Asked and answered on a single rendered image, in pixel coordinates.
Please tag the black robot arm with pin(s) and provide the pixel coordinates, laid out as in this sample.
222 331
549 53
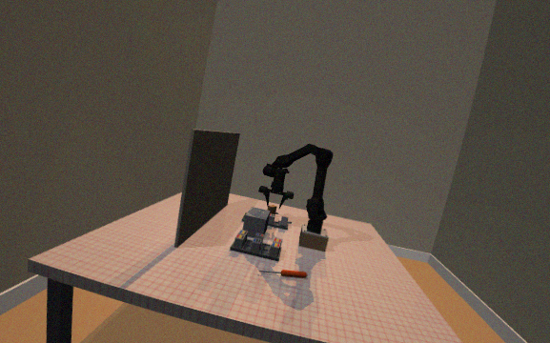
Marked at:
315 205

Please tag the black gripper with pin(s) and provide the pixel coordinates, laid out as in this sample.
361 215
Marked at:
276 188

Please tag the large black flat panel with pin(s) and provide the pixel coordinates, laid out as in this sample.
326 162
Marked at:
207 180

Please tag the red-handled screwdriver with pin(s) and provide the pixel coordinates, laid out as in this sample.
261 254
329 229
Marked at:
290 273

